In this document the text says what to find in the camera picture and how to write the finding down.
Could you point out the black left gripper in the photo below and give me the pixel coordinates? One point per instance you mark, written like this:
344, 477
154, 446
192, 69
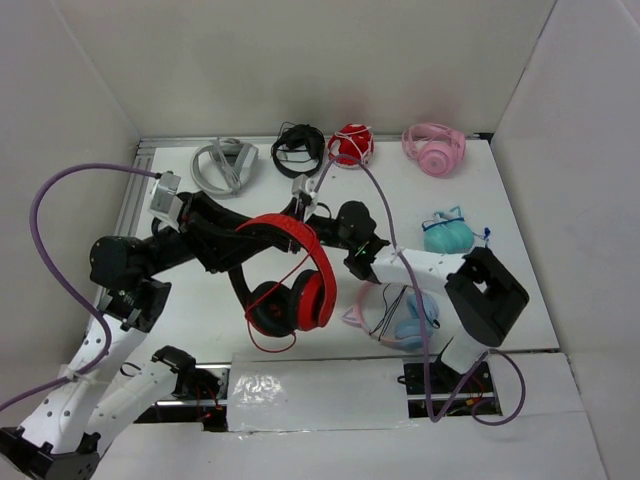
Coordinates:
219, 244

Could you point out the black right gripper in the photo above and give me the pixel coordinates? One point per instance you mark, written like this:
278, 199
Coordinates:
292, 208

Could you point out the red black headphones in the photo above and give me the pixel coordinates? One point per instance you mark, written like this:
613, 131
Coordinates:
274, 309

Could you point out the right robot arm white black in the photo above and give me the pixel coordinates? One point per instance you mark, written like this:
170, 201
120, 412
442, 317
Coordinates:
485, 296

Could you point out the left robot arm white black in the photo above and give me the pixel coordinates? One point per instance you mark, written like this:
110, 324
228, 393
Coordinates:
67, 435

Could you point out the grey white headphones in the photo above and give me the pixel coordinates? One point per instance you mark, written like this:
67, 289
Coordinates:
234, 160

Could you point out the red white folded headphones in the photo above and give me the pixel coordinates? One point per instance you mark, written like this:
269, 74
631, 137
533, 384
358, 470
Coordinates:
351, 144

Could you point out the pink blue cat-ear headphones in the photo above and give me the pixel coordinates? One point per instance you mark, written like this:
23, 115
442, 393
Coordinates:
400, 326

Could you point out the teal cat-ear headphones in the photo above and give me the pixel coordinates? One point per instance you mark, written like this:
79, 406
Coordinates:
446, 232

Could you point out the white glossy cover sheet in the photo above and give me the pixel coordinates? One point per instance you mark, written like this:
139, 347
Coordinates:
327, 395

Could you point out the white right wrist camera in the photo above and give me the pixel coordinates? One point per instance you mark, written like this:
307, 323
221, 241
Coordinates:
304, 193

